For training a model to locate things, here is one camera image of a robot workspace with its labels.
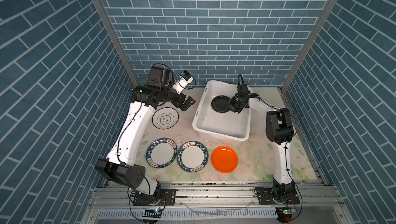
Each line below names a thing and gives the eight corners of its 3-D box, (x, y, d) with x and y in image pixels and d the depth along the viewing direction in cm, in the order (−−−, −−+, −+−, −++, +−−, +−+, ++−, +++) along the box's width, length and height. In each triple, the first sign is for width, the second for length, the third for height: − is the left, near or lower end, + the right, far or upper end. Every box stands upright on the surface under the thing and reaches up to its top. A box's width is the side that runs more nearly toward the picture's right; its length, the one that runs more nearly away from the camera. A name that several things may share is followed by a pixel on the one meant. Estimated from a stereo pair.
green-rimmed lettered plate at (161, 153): (143, 167, 84) (142, 166, 83) (150, 139, 95) (149, 137, 94) (175, 168, 85) (174, 166, 83) (178, 139, 96) (178, 138, 94)
